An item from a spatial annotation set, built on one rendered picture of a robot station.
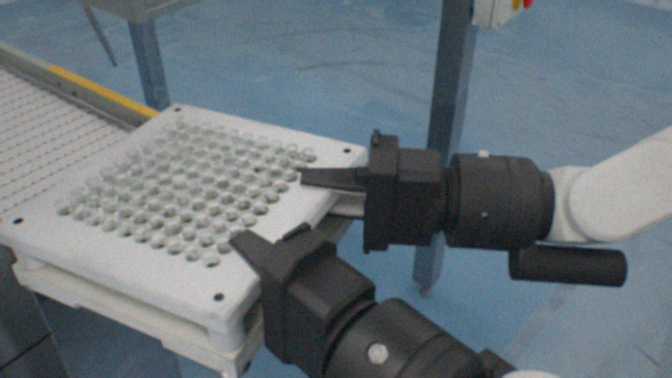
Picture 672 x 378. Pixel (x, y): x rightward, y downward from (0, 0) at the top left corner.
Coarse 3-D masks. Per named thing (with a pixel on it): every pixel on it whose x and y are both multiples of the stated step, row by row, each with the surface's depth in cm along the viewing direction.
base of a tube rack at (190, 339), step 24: (336, 240) 57; (48, 264) 53; (48, 288) 52; (72, 288) 51; (96, 288) 51; (120, 312) 48; (144, 312) 48; (168, 312) 48; (168, 336) 47; (192, 336) 46; (216, 360) 45; (240, 360) 45
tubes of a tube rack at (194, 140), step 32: (160, 160) 57; (192, 160) 57; (224, 160) 57; (256, 160) 56; (288, 160) 56; (96, 192) 52; (128, 192) 52; (160, 192) 52; (192, 192) 53; (224, 192) 52; (256, 192) 52; (160, 224) 49; (192, 224) 48; (224, 224) 48
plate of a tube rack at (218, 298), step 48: (336, 144) 59; (48, 192) 54; (144, 192) 54; (288, 192) 53; (336, 192) 54; (0, 240) 51; (48, 240) 49; (96, 240) 49; (144, 288) 44; (192, 288) 44; (240, 288) 44
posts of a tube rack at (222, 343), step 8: (24, 256) 52; (32, 256) 52; (24, 264) 52; (32, 264) 53; (40, 264) 53; (240, 320) 44; (208, 328) 44; (240, 328) 44; (216, 336) 44; (224, 336) 44; (232, 336) 44; (240, 336) 45; (216, 344) 44; (224, 344) 44; (232, 344) 44; (240, 344) 45; (224, 352) 45
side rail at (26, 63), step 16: (0, 48) 100; (16, 48) 100; (16, 64) 100; (32, 64) 96; (48, 64) 95; (48, 80) 95; (64, 80) 92; (80, 96) 91; (96, 96) 88; (112, 112) 87; (128, 112) 84
